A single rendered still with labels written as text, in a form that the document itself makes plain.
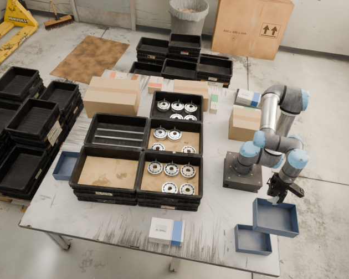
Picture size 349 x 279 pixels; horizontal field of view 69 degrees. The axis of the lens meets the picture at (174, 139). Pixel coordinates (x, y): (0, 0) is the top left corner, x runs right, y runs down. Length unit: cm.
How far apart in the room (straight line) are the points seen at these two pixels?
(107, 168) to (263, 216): 100
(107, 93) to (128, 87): 19
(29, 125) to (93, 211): 120
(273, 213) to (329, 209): 161
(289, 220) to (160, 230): 71
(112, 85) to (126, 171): 80
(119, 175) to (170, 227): 46
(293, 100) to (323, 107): 249
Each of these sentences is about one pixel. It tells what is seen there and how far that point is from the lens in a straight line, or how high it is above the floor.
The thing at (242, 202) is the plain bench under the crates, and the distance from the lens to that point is 184.
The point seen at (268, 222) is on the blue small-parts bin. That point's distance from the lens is 143.
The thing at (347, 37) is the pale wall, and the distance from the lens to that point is 496.
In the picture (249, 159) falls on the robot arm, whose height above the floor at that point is 97.
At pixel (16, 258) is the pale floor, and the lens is 262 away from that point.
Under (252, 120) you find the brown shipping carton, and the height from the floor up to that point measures 86.
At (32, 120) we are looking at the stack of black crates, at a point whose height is 49.
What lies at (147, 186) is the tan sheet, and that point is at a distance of 165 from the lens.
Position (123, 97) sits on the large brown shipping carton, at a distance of 207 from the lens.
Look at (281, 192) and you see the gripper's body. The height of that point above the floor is 125.
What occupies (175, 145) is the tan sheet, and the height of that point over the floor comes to 83.
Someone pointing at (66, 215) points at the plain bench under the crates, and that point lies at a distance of 181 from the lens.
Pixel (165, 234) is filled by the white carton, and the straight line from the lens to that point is 158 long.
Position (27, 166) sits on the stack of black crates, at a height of 27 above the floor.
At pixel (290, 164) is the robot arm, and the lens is 117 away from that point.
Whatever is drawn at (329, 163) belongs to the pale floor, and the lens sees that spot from 336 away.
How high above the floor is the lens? 230
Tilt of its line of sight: 52 degrees down
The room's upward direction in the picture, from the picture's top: 6 degrees clockwise
